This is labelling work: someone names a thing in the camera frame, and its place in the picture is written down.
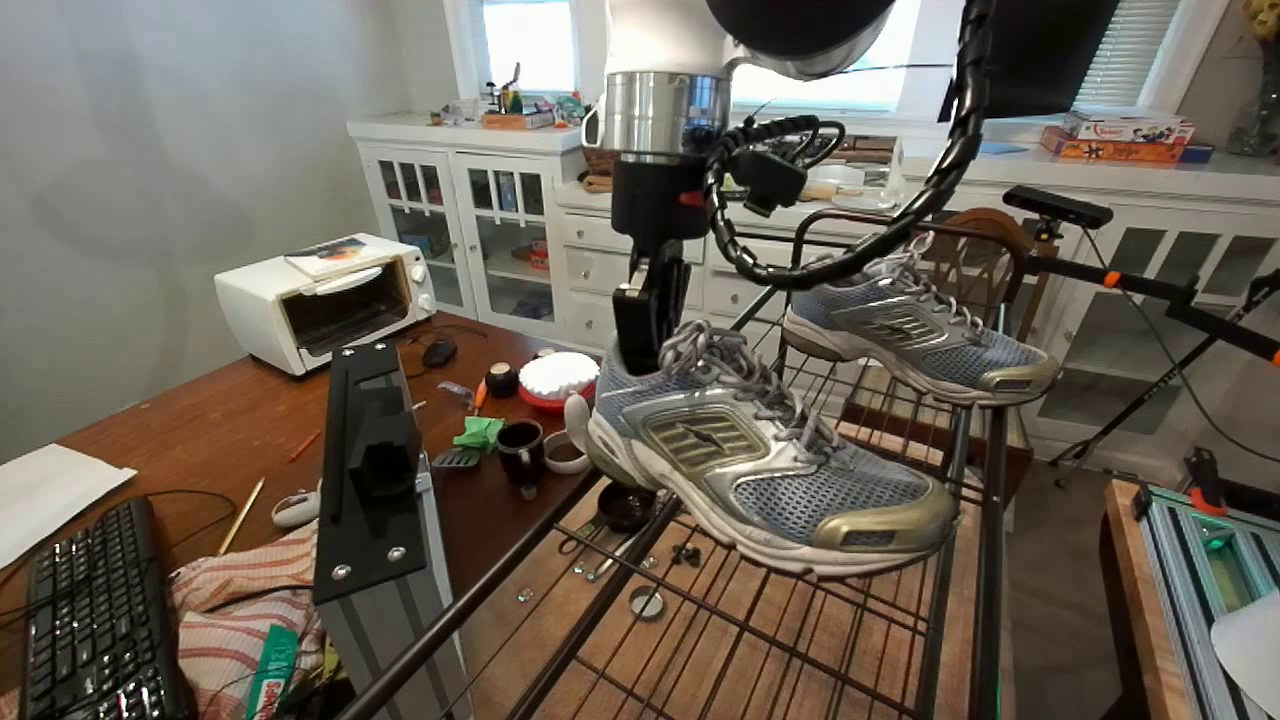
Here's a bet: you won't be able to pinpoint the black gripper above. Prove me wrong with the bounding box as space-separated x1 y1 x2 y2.
607 154 714 380

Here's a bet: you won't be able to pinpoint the blue grey running sneaker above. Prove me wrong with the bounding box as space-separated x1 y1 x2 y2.
578 321 961 580
775 251 1058 411

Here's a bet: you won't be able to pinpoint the red bowl white inside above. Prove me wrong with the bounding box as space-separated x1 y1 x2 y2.
516 350 603 418

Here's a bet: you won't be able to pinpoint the white mug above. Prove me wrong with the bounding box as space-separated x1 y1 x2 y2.
538 398 599 479

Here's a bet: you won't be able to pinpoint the black mug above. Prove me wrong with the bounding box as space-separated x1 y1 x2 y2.
492 418 552 493

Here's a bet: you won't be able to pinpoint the green crumpled wrapper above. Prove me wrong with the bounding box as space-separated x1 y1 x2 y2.
451 411 506 458

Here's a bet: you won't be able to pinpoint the white glass door cabinet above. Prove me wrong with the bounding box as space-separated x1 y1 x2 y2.
348 117 632 356

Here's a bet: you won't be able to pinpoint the chrome metal tool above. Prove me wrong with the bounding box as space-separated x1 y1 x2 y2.
556 520 632 589

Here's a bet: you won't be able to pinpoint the small colourful figurines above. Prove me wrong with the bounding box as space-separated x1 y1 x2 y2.
472 60 591 136

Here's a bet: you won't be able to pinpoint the white framed window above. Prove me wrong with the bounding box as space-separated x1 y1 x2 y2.
723 0 965 117
444 0 613 111

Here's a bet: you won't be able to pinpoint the colourful magazine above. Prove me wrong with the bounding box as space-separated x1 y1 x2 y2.
285 238 390 279

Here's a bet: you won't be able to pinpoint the black metal mounting plate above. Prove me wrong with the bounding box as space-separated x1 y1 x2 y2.
308 337 431 609

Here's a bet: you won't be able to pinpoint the brown wooden chair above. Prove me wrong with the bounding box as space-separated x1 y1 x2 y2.
917 204 1054 325

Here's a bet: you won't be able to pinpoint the white toaster oven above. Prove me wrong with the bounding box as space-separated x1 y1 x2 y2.
211 231 441 380

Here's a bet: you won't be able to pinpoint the small white device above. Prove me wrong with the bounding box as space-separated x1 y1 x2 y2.
268 479 329 532

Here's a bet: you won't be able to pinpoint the wooden pencil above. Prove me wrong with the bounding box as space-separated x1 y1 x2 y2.
217 477 271 556

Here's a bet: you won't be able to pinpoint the black flat panel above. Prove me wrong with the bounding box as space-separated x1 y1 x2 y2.
982 0 1126 119

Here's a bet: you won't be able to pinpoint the colourful game boxes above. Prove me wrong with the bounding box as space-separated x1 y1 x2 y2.
1036 111 1217 172

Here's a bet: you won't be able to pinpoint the black tripod stand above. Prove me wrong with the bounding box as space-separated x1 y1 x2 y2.
1017 216 1280 471

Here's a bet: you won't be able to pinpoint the white low shelf cabinet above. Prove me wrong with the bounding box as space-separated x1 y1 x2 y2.
933 144 1280 458

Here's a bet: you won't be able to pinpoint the pink striped cloth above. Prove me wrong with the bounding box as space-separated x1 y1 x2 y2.
162 520 331 720

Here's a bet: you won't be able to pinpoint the green yellow tube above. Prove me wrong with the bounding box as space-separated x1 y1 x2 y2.
241 622 308 720

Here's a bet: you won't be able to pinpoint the white paper sheet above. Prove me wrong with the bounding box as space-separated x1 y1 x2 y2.
0 439 141 578

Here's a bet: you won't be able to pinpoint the black computer keyboard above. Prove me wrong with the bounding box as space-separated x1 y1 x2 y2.
10 493 204 720

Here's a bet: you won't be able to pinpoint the dark flower vase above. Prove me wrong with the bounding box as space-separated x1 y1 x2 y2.
1232 0 1280 164

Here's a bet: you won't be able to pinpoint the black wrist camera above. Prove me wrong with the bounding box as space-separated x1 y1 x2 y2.
727 141 811 216

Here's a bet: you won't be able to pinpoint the black corrugated cable conduit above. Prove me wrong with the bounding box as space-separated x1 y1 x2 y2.
700 0 999 298

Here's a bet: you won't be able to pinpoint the black stereo camera bar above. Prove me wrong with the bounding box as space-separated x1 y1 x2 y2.
999 179 1114 231

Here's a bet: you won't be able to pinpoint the black wire shoe rack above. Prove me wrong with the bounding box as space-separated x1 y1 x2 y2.
336 197 1036 720

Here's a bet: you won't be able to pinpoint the grey aluminium extrusion rail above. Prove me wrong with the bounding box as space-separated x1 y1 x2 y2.
1140 479 1280 720
313 451 472 720

